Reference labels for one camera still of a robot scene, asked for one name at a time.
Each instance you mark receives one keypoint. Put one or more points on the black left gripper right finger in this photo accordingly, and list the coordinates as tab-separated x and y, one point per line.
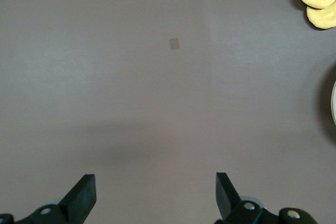
228	197

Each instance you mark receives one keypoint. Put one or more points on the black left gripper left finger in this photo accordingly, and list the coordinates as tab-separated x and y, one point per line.
81	200

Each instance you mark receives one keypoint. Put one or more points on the small brown tape patch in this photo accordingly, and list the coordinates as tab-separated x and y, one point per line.
174	43

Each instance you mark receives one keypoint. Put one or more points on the round wooden plate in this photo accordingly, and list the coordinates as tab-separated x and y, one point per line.
334	103

